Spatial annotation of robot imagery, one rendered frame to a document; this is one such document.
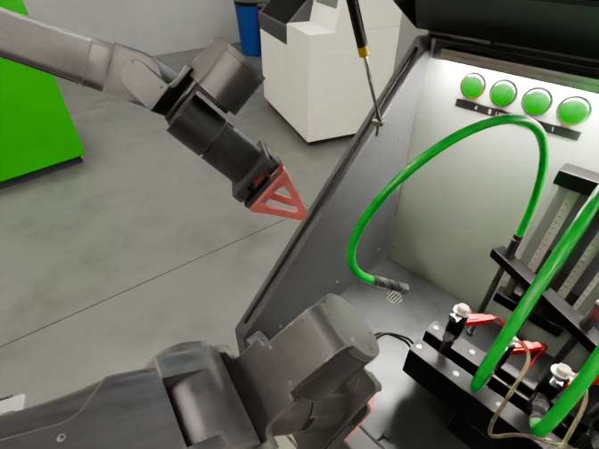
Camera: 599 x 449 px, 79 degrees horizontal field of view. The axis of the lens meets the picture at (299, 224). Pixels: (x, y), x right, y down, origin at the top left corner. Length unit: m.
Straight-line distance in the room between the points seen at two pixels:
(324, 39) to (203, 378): 3.14
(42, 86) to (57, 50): 3.01
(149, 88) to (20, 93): 3.09
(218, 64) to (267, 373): 0.33
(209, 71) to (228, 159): 0.10
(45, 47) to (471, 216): 0.85
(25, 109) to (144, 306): 1.96
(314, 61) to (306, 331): 3.10
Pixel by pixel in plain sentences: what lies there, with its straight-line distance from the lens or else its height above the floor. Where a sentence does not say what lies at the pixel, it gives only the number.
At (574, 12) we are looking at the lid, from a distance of 0.67.
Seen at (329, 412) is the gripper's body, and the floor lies 1.30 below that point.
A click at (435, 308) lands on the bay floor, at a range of 1.07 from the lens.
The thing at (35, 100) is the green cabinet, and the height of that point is 0.61.
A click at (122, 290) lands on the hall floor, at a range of 2.37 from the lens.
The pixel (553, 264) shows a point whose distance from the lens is 0.50.
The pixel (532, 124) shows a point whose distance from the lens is 0.64.
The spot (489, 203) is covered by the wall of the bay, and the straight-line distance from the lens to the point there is 0.92.
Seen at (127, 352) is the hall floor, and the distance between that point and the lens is 2.09.
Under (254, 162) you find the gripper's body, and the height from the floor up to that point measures 1.40.
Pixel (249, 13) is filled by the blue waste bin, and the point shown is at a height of 0.62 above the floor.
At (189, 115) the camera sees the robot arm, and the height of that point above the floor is 1.46.
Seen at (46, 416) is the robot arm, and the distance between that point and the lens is 0.21.
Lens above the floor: 1.62
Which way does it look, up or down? 39 degrees down
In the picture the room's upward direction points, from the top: straight up
